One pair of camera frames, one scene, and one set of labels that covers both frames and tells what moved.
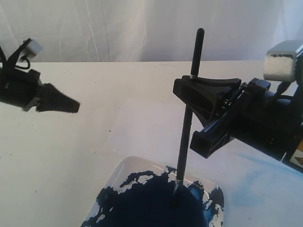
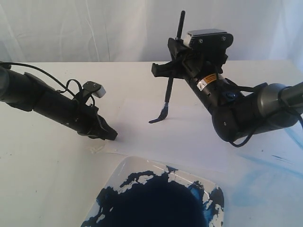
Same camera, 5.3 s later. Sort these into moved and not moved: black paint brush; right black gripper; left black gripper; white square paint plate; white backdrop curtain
Moved: right black gripper; left black gripper; black paint brush
Not moved: white square paint plate; white backdrop curtain
